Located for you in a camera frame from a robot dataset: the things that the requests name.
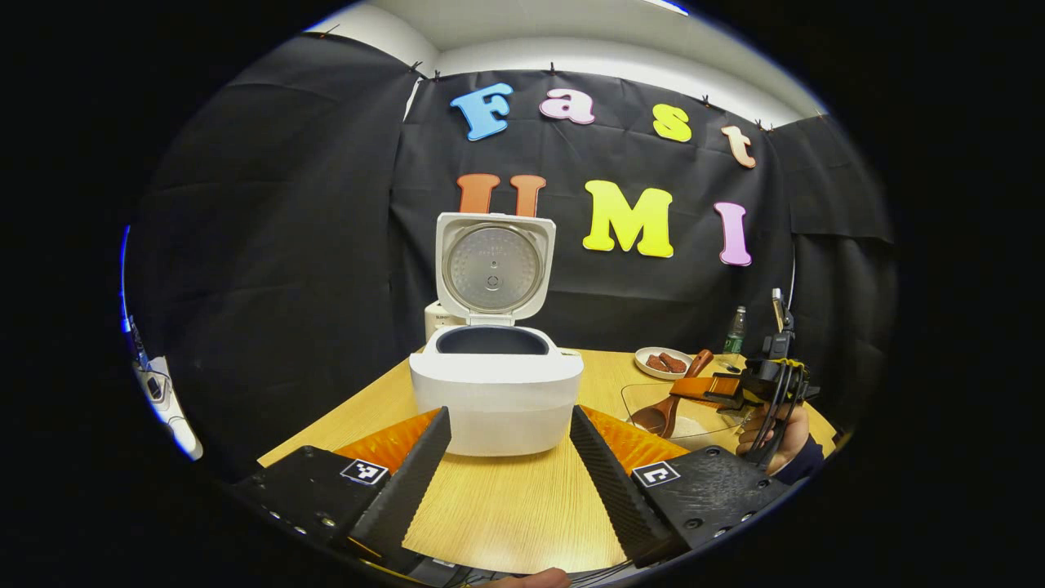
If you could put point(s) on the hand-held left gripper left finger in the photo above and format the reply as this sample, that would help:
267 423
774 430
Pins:
408 490

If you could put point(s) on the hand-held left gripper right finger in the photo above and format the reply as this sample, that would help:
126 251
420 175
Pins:
616 490

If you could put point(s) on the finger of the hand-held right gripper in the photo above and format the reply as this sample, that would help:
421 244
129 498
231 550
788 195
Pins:
702 388

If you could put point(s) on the brown wooden spoon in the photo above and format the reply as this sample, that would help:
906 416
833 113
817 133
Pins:
665 412

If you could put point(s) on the white rice cooker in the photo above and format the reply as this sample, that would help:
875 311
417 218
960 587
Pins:
498 408

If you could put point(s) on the brown meat piece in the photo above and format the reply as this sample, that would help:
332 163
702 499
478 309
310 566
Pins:
676 363
656 364

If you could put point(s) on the clear plastic water bottle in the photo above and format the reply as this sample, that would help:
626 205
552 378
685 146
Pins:
735 335

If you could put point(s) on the white round plate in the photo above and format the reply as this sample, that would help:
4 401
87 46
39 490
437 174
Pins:
641 359

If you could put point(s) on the clear plastic container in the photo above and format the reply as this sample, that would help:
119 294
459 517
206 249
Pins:
633 400

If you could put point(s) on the small white appliance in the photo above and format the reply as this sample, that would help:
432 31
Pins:
435 318

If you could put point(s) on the white side desk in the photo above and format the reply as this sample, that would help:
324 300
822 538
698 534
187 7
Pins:
175 425

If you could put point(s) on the black backdrop cloth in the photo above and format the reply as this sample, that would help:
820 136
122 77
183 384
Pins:
310 245

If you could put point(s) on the large ceiling light panel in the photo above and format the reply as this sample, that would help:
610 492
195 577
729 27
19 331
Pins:
668 6

